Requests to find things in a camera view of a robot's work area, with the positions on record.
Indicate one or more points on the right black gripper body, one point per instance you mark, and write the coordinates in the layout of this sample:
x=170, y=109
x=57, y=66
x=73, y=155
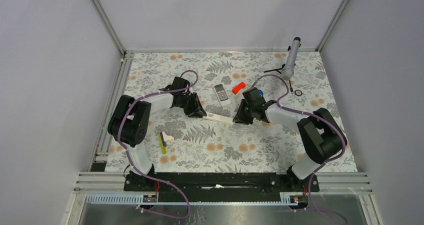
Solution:
x=252, y=108

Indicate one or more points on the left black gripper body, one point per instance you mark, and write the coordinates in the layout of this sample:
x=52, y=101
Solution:
x=188, y=103

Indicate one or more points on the white rectangular stick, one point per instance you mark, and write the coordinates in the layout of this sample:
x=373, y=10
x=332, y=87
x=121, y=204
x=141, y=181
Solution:
x=218, y=118

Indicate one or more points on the white remote control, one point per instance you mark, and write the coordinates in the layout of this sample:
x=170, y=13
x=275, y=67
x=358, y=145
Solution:
x=222, y=95

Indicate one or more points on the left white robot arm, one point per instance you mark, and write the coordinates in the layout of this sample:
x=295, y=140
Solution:
x=129, y=122

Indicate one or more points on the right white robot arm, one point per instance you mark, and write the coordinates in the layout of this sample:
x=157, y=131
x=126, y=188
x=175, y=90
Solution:
x=321, y=136

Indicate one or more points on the orange cylinder block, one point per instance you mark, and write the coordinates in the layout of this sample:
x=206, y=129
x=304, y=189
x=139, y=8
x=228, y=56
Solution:
x=238, y=88

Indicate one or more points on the purple green block stack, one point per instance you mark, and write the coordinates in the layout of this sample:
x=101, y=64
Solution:
x=163, y=139

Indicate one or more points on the grey microphone on stand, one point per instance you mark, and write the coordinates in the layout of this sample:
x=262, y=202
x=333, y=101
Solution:
x=287, y=69

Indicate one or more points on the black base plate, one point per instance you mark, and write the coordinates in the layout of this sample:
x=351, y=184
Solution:
x=219, y=187

